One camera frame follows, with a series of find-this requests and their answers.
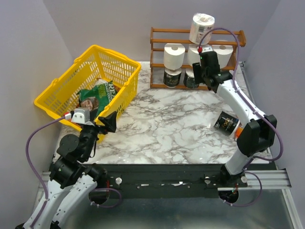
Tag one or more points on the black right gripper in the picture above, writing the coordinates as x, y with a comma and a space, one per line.
197, 68

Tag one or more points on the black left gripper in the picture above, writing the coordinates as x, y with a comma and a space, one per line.
110, 121

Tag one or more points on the black roll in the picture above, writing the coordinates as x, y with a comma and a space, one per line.
171, 78
226, 123
189, 80

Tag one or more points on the white paper roll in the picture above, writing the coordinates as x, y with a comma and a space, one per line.
224, 53
192, 54
173, 56

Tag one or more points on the plastic pinkish paper roll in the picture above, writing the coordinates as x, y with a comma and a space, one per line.
201, 25

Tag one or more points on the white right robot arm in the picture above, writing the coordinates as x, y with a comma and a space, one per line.
259, 129

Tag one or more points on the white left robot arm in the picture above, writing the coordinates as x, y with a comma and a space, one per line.
70, 179

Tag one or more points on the wooden two-tier shelf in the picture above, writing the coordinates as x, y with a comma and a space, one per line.
161, 36

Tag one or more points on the green snack bag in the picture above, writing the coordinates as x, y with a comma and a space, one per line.
97, 98

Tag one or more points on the yellow plastic shopping basket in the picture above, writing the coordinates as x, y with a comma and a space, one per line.
95, 63

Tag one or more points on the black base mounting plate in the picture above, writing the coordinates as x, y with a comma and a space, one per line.
136, 181

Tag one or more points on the orange snack packet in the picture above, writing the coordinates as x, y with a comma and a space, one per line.
238, 132

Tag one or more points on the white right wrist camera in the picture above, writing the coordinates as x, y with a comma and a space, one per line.
206, 48

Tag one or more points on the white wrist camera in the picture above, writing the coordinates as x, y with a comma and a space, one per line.
206, 48
79, 116

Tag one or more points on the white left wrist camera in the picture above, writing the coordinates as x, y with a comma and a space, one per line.
79, 116

